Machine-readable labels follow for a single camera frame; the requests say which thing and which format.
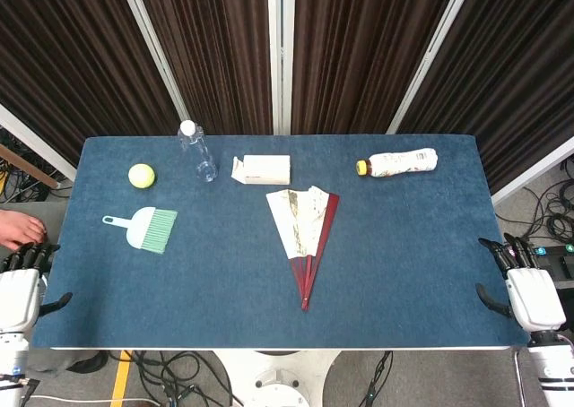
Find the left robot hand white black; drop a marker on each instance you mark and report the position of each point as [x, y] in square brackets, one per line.
[18, 295]

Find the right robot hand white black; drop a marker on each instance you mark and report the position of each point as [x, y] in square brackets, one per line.
[533, 299]

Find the person bare hand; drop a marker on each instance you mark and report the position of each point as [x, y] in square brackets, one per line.
[20, 230]

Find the red hardcover book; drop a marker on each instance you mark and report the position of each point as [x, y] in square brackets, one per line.
[300, 223]

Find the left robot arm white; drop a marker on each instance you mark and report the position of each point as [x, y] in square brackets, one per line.
[11, 357]

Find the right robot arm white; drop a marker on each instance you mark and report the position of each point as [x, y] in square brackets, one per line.
[553, 366]

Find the brown wooden table leg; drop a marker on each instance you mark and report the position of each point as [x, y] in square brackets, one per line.
[27, 167]

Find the green bristle hand brush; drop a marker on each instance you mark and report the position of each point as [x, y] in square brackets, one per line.
[148, 230]

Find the black device with numbered tags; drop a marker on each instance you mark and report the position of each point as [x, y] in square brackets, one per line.
[558, 268]

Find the yellow tennis ball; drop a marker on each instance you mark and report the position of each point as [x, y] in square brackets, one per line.
[141, 175]

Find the yellow floor tape strip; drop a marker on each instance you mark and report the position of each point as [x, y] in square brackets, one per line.
[121, 380]

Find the blue fabric table mat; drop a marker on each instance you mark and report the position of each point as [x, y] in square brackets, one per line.
[403, 254]

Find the dark brown pleated curtain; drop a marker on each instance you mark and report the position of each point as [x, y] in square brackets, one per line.
[359, 53]
[67, 57]
[515, 75]
[215, 53]

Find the white drink bottle yellow cap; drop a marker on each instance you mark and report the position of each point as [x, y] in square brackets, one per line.
[399, 162]

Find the clear drinking glass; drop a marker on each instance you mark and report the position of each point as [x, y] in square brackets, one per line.
[199, 151]

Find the white cardboard box open flap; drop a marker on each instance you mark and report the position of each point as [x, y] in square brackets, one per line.
[266, 169]

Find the white metal frame post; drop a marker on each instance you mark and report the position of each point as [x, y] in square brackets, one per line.
[280, 53]
[152, 44]
[38, 144]
[432, 53]
[533, 169]

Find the white table pedestal base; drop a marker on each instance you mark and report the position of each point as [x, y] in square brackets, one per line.
[278, 375]

